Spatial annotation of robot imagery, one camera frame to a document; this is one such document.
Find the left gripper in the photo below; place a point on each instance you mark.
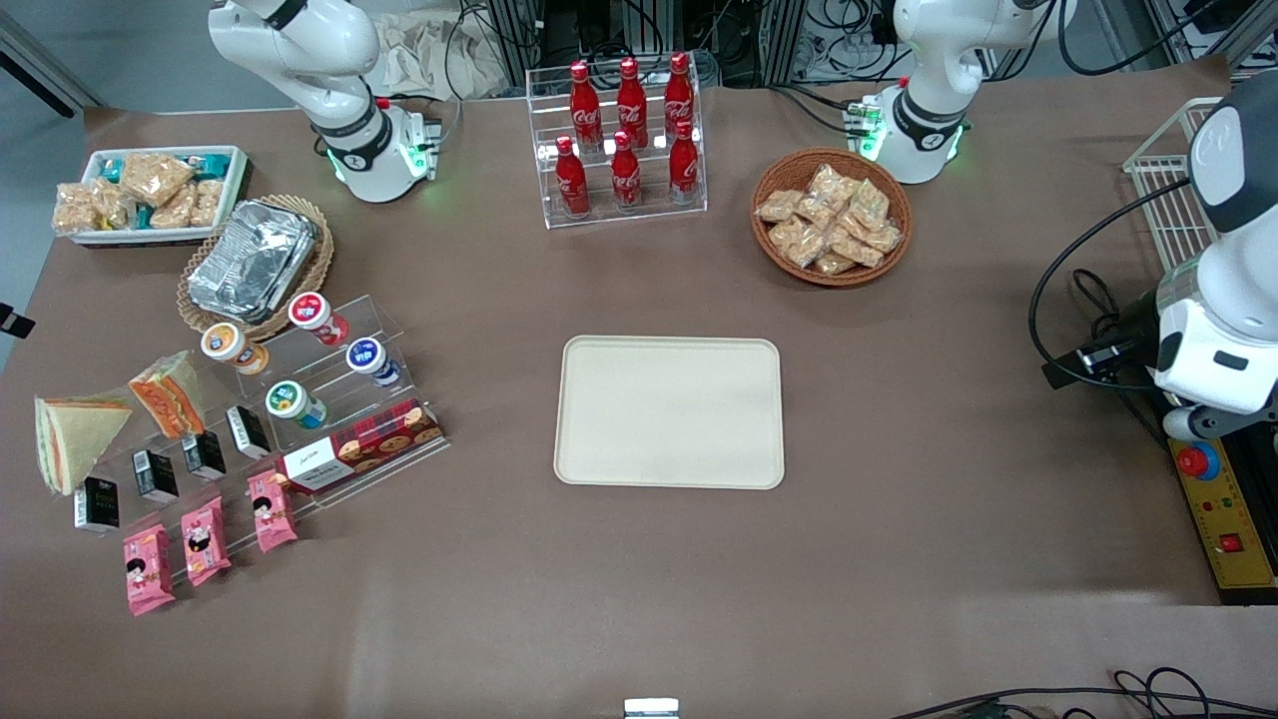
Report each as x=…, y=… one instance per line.
x=1133, y=327

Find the triangle sandwich orange filling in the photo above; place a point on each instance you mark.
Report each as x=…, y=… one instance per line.
x=170, y=396

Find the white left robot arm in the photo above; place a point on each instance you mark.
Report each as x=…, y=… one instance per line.
x=934, y=70

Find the beige plastic tray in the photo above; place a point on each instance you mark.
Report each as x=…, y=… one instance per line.
x=669, y=411

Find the wrapped triangle sandwich white bread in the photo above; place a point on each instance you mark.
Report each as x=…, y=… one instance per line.
x=78, y=441

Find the black machine yellow control panel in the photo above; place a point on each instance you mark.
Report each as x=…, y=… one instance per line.
x=1223, y=519

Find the clear-wrapped rice cracker packet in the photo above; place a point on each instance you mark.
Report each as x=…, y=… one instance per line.
x=175, y=210
x=857, y=248
x=835, y=265
x=797, y=242
x=155, y=177
x=831, y=183
x=883, y=238
x=871, y=203
x=208, y=202
x=112, y=202
x=75, y=208
x=779, y=206

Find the round brown wicker basket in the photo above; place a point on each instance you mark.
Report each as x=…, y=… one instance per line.
x=767, y=245

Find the red cola bottle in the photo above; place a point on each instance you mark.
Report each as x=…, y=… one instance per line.
x=631, y=100
x=626, y=175
x=585, y=105
x=679, y=92
x=571, y=182
x=684, y=165

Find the clear acrylic bottle rack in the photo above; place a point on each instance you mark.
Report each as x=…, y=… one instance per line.
x=614, y=215

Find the beige crumpled cloth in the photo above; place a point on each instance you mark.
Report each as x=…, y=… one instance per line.
x=429, y=55

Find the blue-lid yogurt cup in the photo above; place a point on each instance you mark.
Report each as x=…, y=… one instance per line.
x=371, y=360

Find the red cookie box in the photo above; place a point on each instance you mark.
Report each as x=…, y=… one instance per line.
x=364, y=447

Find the clear acrylic tiered stand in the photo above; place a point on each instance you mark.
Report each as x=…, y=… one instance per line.
x=329, y=384

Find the red-lid yogurt cup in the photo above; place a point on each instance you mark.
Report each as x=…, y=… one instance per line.
x=318, y=316

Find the oval brown wicker basket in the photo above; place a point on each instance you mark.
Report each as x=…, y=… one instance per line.
x=318, y=265

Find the green-lid yogurt cup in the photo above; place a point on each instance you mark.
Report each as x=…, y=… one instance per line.
x=293, y=403

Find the pink snack packet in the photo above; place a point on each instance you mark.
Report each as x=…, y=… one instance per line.
x=148, y=571
x=272, y=512
x=207, y=542

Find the aluminium foil container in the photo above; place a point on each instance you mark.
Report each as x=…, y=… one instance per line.
x=250, y=262

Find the small black carton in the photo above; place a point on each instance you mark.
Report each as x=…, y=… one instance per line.
x=205, y=455
x=247, y=432
x=155, y=476
x=97, y=505

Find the orange-lid yogurt cup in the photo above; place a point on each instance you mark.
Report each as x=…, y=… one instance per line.
x=232, y=348

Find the white rectangular plastic bin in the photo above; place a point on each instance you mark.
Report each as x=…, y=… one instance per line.
x=235, y=175

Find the teal snack packet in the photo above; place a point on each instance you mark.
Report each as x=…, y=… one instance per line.
x=110, y=168
x=212, y=163

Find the small black clamp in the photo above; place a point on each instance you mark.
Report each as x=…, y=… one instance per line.
x=15, y=322

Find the grey metal bar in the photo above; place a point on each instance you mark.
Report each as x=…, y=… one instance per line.
x=40, y=70

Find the aluminium frame profile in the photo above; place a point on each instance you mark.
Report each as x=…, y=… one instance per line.
x=514, y=25

